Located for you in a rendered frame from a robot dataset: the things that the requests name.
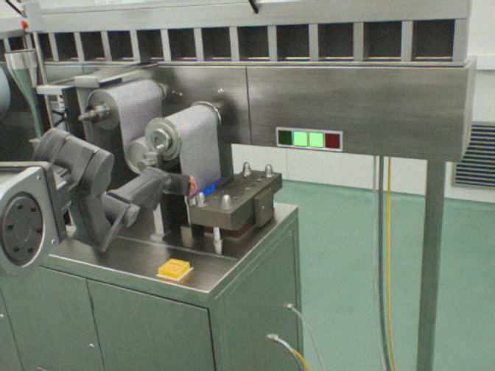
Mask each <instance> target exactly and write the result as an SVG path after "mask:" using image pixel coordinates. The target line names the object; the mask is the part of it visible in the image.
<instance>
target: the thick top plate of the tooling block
mask: <svg viewBox="0 0 495 371"><path fill-rule="evenodd" d="M251 171H252V173H251V174H243V172H240V173H239V174H238V175H236V176H235V177H234V181H233V182H232V183H230V184H229V185H227V186H226V187H224V188H223V189H222V190H219V189H215V190H214V191H212V192H211V193H210V194H208V195H207V196H205V199H206V203H207V205H206V206H204V207H197V206H196V205H192V206H191V207H189V210H190V217H191V223H192V224H196V225H205V226H209V227H218V228H222V229H227V230H233V229H234V228H235V227H236V226H237V225H238V224H240V223H241V222H242V221H243V220H245V219H246V218H247V217H248V216H249V215H251V214H252V212H254V211H255V202H254V197H256V196H257V195H258V194H260V193H261V192H262V191H263V190H265V189H266V188H271V189H272V196H273V195H274V194H275V193H276V192H278V191H279V190H280V189H281V188H282V173H278V172H273V174H274V176H272V177H265V176H264V171H258V170H251ZM226 194H227V195H228V196H229V197H230V198H231V201H232V206H233V207H232V209H229V210H224V209H222V198H223V196H224V195H226Z"/></svg>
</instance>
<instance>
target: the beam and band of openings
mask: <svg viewBox="0 0 495 371"><path fill-rule="evenodd" d="M254 3H255V5H256V6H257V8H258V10H259V13H258V14H253V8H252V7H251V5H250V3H238V4H213V5H200V6H187V7H162V8H149V9H136V10H111V11H97V12H84V13H59V14H46V15H42V18H43V25H44V29H45V30H44V31H38V37H39V41H40V45H41V49H42V50H43V57H44V60H45V64H46V65H131V64H134V63H140V62H143V63H145V62H150V63H154V62H157V63H158V66H465V64H466V63H467V62H468V58H467V53H468V34H469V24H470V17H471V10H472V0H278V1H260V2H254ZM21 21H23V18H22V16H21V15H14V16H0V31H7V30H12V29H23V28H22V26H21ZM23 30H24V36H23V38H24V44H25V47H26V49H36V45H35V39H34V35H33V32H26V31H25V29H23ZM262 57H269V58H262ZM286 57H309V58H286ZM327 57H353V58H327ZM369 57H400V58H369ZM417 57H452V58H417ZM48 58H54V59H48ZM72 58H79V59H72ZM97 58H105V59H97ZM123 58H134V59H123ZM152 58H164V59H152ZM182 58H190V59H182Z"/></svg>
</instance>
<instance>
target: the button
mask: <svg viewBox="0 0 495 371"><path fill-rule="evenodd" d="M189 269H190V266H189V262H185V261H179V260H175V259H170V260H169V261H167V262H166V263H165V264H164V265H163V266H161V267H160V268H159V269H158V272H159V275H163V276H166V277H169V278H175V279H178V278H179V277H180V276H181V275H183V274H184V273H185V272H186V271H187V270H189Z"/></svg>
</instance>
